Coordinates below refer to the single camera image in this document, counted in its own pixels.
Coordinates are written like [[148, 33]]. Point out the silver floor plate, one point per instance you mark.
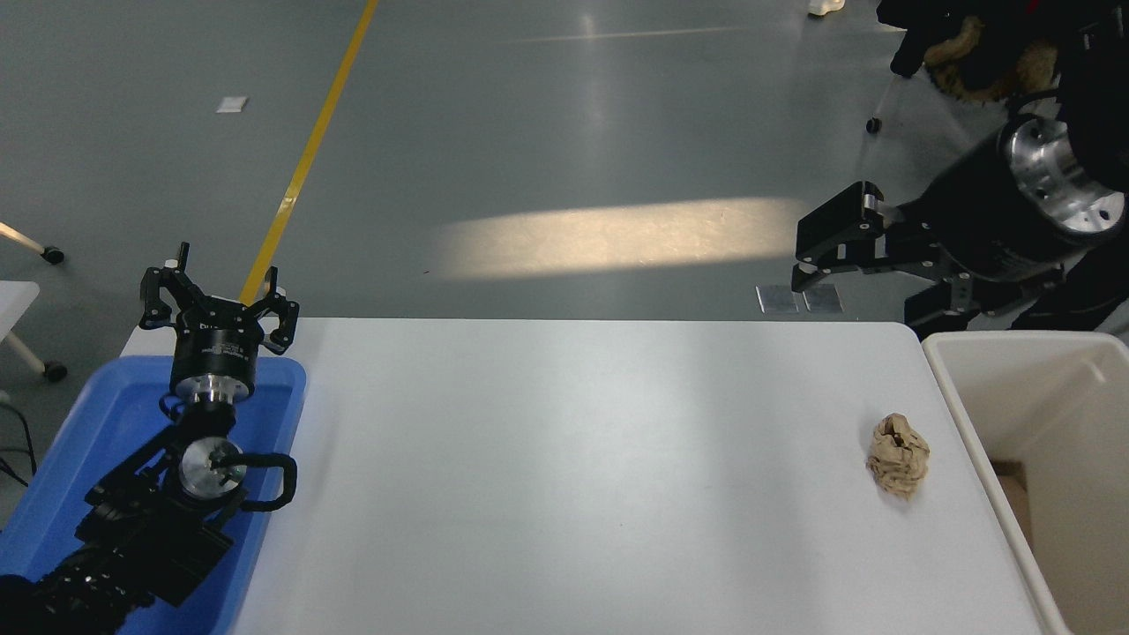
[[825, 300], [775, 302]]

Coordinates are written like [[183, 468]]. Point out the white paper scrap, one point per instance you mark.
[[232, 104]]

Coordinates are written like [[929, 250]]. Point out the white side table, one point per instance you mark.
[[13, 309]]

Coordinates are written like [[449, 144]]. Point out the black coat with fur trim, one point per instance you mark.
[[970, 48]]

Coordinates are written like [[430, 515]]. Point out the white leg with caster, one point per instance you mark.
[[31, 246]]

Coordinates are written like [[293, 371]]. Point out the large pale plastic bin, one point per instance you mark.
[[988, 370]]

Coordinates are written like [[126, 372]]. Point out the person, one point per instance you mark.
[[825, 7]]

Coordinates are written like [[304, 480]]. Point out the chair with white legs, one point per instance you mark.
[[885, 104]]

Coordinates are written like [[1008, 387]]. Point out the blue plastic tray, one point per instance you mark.
[[106, 414]]

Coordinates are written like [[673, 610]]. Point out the crumpled tan paper ball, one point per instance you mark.
[[898, 459]]

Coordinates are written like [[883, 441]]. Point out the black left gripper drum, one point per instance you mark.
[[216, 351]]

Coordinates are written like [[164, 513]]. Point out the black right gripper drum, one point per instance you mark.
[[988, 220]]

